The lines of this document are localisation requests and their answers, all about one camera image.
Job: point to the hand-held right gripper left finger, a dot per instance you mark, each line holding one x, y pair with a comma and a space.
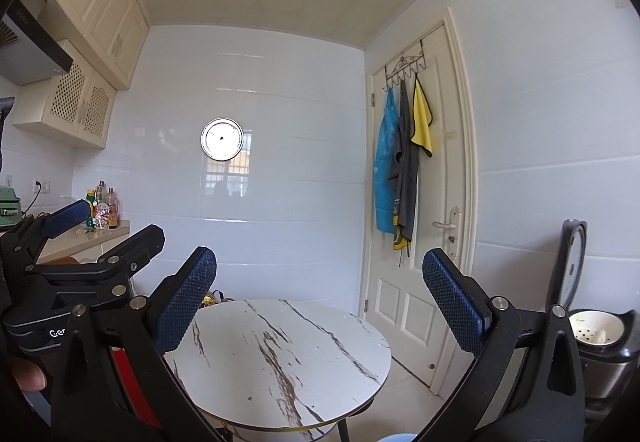
185, 302

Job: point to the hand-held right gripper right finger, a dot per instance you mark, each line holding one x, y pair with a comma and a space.
450, 302

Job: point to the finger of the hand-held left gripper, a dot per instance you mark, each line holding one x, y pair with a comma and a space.
65, 217
140, 242

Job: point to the blue plastic bucket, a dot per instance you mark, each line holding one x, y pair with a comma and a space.
396, 438

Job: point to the person's left hand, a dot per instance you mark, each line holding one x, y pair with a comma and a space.
27, 377

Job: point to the gold foil bottles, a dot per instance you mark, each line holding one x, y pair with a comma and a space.
216, 298

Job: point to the cluster of condiment bottles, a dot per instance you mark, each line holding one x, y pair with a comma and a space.
102, 212

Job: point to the green countertop appliance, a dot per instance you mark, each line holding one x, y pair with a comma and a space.
10, 207

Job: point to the red object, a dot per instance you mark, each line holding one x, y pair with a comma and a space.
127, 382

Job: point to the cream lattice door cabinet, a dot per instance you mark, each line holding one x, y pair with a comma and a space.
70, 102

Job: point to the round marble table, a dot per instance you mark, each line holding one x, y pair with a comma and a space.
280, 372

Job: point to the cream panel door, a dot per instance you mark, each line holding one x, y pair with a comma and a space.
440, 182

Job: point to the grey apron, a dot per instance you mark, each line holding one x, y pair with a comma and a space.
407, 182

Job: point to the blue apron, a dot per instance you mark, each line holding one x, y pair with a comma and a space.
386, 172

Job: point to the black range hood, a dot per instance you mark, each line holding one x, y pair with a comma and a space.
35, 47

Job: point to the black rice cooker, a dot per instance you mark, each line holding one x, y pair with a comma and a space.
610, 372

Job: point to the yellow cloth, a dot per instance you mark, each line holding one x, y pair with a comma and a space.
421, 122

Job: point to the black over-door hook rack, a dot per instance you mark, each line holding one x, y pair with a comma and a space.
405, 67

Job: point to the white wall socket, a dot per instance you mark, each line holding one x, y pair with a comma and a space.
42, 186

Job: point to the round silver wall clock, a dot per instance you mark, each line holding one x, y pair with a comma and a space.
222, 139

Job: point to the cream upper wall cabinets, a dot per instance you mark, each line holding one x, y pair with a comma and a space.
100, 7

